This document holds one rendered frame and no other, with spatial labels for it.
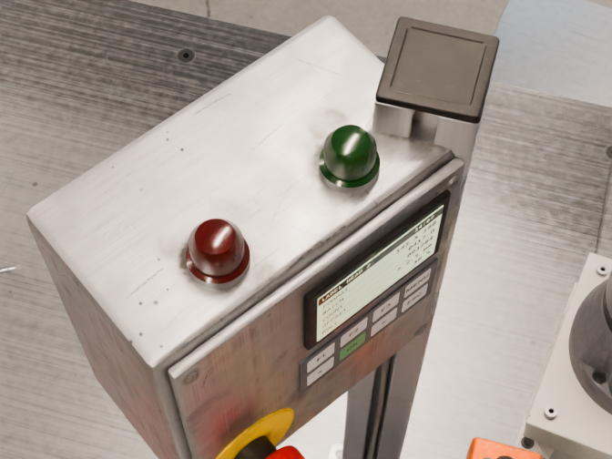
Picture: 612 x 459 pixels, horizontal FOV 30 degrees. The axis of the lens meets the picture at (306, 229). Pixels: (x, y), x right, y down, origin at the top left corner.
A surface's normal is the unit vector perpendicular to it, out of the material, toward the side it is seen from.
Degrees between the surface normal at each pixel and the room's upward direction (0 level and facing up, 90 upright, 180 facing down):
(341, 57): 0
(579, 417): 5
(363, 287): 90
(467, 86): 0
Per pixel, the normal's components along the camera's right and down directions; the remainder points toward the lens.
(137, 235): 0.00, -0.48
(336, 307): 0.64, 0.68
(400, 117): -0.27, 0.85
